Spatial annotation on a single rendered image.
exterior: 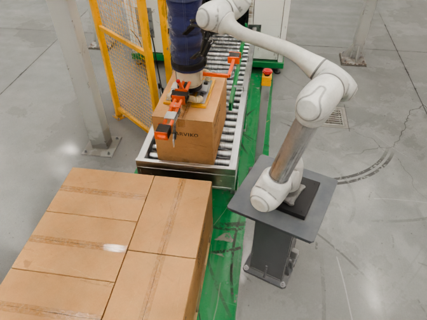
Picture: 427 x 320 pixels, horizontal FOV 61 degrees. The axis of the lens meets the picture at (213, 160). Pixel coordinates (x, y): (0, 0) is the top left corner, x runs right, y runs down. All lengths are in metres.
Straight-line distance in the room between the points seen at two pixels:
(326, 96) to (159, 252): 1.27
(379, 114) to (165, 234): 2.86
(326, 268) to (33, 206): 2.36
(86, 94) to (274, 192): 2.04
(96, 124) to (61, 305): 1.83
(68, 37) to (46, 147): 1.27
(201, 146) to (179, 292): 0.95
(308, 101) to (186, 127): 1.13
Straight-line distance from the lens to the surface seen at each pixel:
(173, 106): 2.17
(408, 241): 3.16
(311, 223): 2.03
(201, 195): 2.37
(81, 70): 3.19
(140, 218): 2.30
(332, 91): 1.44
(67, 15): 3.00
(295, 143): 1.57
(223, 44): 4.17
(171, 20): 2.26
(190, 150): 2.47
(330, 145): 3.71
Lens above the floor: 2.33
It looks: 43 degrees down
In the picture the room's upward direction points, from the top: 1 degrees counter-clockwise
